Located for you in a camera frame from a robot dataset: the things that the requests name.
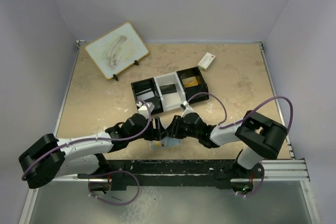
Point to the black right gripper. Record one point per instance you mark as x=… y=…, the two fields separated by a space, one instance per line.
x=174 y=129

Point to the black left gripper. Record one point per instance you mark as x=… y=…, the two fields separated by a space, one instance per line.
x=157 y=133

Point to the beige card holder wallet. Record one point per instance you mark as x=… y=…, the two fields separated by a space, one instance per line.
x=167 y=142

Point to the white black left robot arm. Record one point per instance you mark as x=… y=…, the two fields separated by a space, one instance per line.
x=51 y=157

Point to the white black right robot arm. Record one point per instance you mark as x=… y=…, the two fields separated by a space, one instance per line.
x=263 y=136

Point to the white card in left bin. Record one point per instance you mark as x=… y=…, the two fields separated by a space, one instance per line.
x=146 y=95

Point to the gold card in right bin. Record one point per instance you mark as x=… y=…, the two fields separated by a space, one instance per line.
x=190 y=82

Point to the white middle bin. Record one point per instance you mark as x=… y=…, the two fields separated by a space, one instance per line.
x=173 y=100

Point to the black right bin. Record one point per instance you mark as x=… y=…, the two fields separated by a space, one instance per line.
x=195 y=71

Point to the black bin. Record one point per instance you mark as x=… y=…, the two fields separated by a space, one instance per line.
x=147 y=91
x=195 y=71

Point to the black left bin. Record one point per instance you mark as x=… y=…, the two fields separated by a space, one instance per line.
x=147 y=91

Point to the black board stand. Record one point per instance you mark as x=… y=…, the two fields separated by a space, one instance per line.
x=125 y=71

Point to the small white red box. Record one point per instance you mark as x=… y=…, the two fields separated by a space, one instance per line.
x=206 y=61

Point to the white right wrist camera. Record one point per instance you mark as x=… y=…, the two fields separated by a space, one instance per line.
x=187 y=109

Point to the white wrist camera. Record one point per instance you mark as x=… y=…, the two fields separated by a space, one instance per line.
x=187 y=109
x=145 y=109

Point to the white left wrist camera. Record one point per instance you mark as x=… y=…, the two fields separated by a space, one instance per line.
x=145 y=109

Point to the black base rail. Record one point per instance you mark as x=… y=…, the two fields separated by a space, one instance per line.
x=218 y=173

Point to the white board with wooden frame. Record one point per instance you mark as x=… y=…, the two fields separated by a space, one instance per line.
x=117 y=50

